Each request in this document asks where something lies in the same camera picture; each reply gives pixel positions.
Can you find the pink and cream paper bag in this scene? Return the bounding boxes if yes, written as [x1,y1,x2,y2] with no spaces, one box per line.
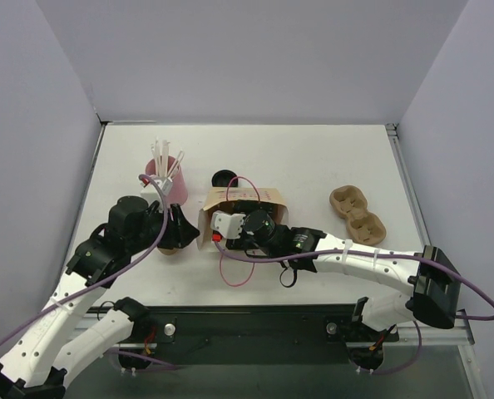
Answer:
[196,175,289,253]

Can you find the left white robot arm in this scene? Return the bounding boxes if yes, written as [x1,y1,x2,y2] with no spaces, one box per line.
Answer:
[0,196,200,398]

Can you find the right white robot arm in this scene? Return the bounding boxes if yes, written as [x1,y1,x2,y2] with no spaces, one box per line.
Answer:
[210,209,461,339]

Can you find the pink straw holder cup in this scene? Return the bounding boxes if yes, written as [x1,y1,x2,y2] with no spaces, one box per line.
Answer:
[141,155,188,205]

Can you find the stack of black lids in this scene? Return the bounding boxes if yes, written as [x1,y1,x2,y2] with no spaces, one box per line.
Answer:
[211,170,238,188]

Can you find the white wrapped straws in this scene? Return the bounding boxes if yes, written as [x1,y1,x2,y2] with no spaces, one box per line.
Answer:
[151,138,185,180]

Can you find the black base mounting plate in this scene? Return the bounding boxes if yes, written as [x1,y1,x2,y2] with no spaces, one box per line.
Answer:
[125,304,382,366]

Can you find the brown pulp cup carrier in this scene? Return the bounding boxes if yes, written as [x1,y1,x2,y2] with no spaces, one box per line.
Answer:
[329,185,387,246]

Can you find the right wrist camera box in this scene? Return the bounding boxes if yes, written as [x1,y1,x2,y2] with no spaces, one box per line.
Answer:
[210,211,245,239]

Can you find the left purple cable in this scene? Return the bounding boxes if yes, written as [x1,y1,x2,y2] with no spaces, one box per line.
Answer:
[0,174,177,371]

